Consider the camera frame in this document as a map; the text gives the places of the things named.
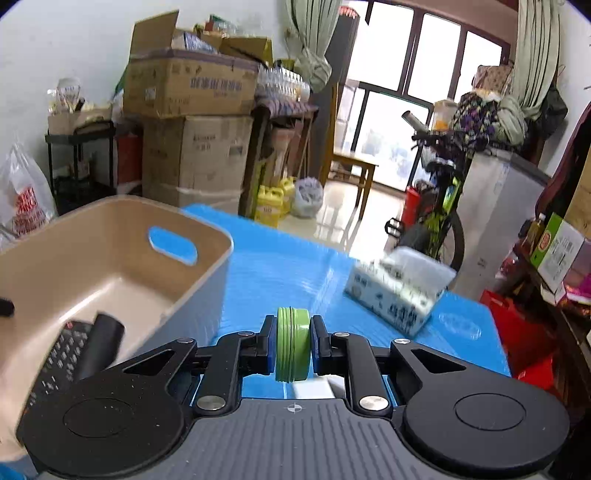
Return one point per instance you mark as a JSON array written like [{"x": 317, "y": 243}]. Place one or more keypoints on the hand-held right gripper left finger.
[{"x": 271, "y": 346}]

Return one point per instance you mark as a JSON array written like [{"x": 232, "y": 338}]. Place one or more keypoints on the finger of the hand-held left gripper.
[{"x": 5, "y": 308}]

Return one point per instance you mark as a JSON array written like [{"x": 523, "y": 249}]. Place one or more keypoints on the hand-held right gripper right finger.
[{"x": 316, "y": 346}]

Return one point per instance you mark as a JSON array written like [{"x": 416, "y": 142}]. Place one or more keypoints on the green round tin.
[{"x": 293, "y": 344}]

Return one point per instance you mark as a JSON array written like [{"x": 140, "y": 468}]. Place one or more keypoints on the black remote control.
[{"x": 60, "y": 355}]

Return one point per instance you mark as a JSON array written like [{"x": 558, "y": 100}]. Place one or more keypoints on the beige plastic basket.
[{"x": 69, "y": 258}]

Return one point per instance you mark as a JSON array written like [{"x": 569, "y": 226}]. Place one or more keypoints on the black cylinder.
[{"x": 99, "y": 341}]

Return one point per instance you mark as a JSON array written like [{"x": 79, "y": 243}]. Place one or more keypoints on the white tube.
[{"x": 314, "y": 391}]

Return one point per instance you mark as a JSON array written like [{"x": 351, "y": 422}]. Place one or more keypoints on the blue silicone mat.
[{"x": 286, "y": 267}]

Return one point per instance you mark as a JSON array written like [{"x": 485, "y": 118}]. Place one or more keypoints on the white tissue pack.
[{"x": 397, "y": 295}]

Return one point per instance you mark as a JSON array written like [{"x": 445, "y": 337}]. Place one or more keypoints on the red printed plastic bag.
[{"x": 25, "y": 198}]

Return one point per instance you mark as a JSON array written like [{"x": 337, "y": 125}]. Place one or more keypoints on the yellow bottle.
[
  {"x": 268, "y": 207},
  {"x": 287, "y": 194}
]

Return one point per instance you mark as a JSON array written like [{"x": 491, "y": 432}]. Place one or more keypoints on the grey plastic bag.
[{"x": 308, "y": 198}]

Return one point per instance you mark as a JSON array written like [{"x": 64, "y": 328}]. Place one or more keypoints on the red fire extinguisher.
[{"x": 411, "y": 207}]

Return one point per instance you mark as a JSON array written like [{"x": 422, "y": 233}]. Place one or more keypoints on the wooden chair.
[{"x": 353, "y": 161}]

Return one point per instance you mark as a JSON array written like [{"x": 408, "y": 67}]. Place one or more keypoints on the black metal rack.
[{"x": 78, "y": 134}]

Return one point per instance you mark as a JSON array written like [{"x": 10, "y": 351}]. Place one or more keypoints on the green and black bicycle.
[{"x": 438, "y": 194}]

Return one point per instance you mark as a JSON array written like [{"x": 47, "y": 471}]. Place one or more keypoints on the large brown cardboard box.
[{"x": 198, "y": 161}]

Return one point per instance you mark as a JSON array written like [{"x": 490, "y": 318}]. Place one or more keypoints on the red bags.
[{"x": 521, "y": 332}]

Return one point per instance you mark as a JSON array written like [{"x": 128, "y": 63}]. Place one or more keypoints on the white chest freezer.
[{"x": 498, "y": 207}]

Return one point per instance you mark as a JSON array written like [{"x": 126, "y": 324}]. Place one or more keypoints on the dark wooden table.
[{"x": 286, "y": 110}]

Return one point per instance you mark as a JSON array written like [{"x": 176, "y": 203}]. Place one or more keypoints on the oil bottle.
[{"x": 535, "y": 230}]

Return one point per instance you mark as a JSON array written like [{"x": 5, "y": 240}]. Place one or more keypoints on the dark wooden shelf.
[{"x": 568, "y": 332}]

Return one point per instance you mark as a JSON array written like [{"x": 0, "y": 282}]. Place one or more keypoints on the green and white carton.
[{"x": 556, "y": 249}]

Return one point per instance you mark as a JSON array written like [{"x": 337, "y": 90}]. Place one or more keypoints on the pack of clear plastic bottles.
[{"x": 284, "y": 85}]

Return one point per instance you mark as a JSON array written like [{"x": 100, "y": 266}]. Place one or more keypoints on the clear plastic container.
[{"x": 444, "y": 115}]

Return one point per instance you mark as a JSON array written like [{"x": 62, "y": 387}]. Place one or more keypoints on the open brown cardboard box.
[{"x": 189, "y": 87}]

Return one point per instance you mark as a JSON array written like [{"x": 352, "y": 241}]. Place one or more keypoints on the floral bag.
[{"x": 475, "y": 120}]

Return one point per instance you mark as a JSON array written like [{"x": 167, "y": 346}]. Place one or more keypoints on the tied pale green curtain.
[{"x": 314, "y": 55}]

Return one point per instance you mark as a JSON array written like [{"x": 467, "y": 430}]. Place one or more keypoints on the dark red garment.
[{"x": 568, "y": 170}]

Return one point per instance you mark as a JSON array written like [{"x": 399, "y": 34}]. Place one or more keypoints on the hanging pale green curtain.
[{"x": 535, "y": 50}]

